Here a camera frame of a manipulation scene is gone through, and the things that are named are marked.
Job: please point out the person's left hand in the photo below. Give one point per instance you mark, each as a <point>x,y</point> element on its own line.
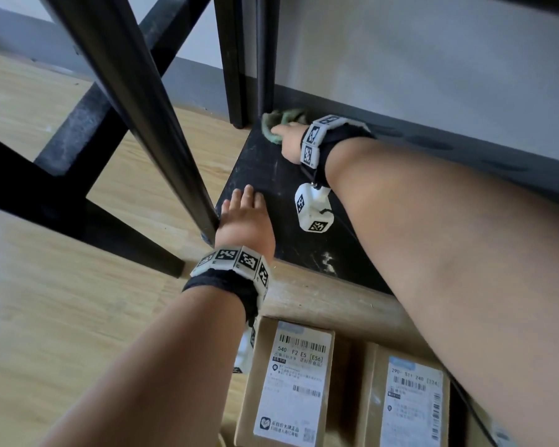
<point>244,223</point>

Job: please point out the person's right hand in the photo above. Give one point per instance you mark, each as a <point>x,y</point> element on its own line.
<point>291,141</point>

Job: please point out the green and pink cleaning cloth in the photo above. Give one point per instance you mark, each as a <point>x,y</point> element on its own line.
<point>275,123</point>

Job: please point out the dark metal shelf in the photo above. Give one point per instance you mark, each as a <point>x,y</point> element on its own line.
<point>261,172</point>

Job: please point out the person's left forearm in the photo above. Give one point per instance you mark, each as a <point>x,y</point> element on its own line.
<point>158,381</point>

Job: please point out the person's right forearm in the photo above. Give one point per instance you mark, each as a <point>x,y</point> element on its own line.
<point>470,274</point>

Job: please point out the black marker wristband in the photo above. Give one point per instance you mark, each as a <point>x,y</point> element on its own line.
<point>223,283</point>
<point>340,134</point>

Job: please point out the white marker cube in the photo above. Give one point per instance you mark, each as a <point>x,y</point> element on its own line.
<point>309,209</point>

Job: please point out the black low table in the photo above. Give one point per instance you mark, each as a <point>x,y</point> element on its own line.
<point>51,200</point>

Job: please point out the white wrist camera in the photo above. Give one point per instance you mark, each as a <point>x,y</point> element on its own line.
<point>250,337</point>

